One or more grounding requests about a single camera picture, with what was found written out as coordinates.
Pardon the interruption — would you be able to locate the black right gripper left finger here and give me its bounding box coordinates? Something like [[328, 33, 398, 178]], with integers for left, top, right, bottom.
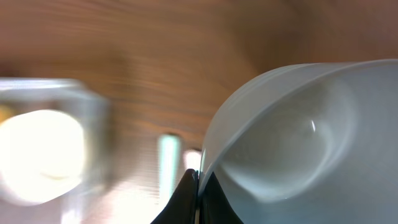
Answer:
[[151, 169, 198, 224]]

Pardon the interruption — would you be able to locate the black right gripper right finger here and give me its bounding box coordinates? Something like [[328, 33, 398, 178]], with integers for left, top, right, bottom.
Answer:
[[199, 173, 243, 224]]

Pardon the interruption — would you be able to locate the mint green plastic spoon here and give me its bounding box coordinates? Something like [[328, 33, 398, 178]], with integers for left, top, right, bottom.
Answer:
[[158, 134, 181, 205]]

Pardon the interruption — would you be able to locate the pink plastic fork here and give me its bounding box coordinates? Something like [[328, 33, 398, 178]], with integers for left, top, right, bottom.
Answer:
[[183, 149, 201, 170]]

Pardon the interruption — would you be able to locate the light blue plastic bowl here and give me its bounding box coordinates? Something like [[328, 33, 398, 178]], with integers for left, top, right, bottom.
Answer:
[[198, 59, 397, 223]]

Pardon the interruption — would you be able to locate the cream white plastic bowl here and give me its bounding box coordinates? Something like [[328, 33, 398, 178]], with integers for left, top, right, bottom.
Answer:
[[1, 110, 86, 206]]

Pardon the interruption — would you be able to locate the yellow plastic bowl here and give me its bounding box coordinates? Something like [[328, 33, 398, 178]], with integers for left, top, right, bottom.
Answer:
[[0, 105, 15, 123]]

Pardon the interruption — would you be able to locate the clear plastic container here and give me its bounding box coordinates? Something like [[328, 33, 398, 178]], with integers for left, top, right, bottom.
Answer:
[[1, 78, 109, 223]]

